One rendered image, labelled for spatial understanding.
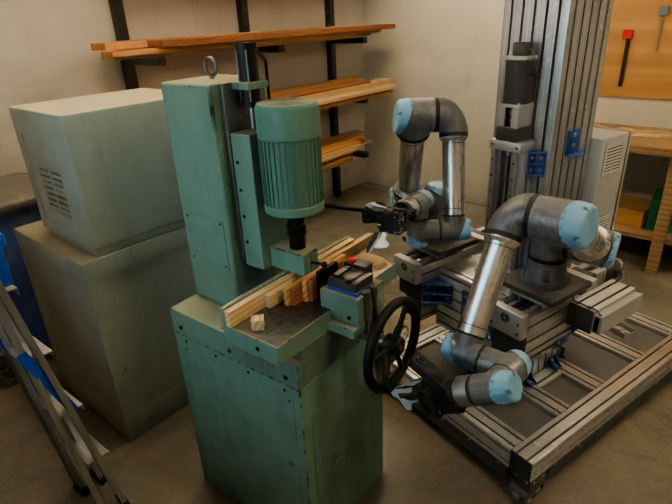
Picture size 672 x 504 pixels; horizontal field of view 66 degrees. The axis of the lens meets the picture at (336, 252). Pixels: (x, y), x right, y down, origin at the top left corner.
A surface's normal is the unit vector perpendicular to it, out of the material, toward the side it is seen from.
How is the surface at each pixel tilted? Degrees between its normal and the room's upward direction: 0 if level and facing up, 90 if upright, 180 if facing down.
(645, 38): 90
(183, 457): 0
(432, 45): 90
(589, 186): 90
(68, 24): 90
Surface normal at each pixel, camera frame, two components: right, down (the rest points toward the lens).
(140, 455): -0.04, -0.91
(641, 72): -0.64, 0.34
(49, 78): 0.76, 0.24
